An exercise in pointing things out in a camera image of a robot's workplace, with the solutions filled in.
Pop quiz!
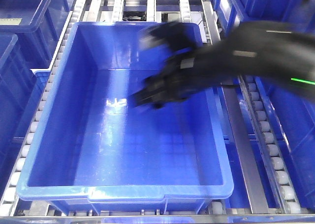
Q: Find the white roller conveyor track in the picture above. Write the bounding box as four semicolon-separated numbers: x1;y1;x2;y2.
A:
238;76;302;214

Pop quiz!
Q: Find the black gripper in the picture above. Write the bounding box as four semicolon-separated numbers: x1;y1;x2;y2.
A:
128;22;204;108

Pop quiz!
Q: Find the large blue plastic bin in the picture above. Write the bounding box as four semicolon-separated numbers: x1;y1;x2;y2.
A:
16;22;234;213

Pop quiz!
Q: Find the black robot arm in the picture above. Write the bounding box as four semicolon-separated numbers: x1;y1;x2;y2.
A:
130;21;315;109

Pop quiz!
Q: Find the blue bin upper left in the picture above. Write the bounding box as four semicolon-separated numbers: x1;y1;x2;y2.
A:
0;0;74;69

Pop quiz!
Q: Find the blue bin upper right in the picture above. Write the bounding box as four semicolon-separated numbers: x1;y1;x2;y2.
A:
211;0;315;36

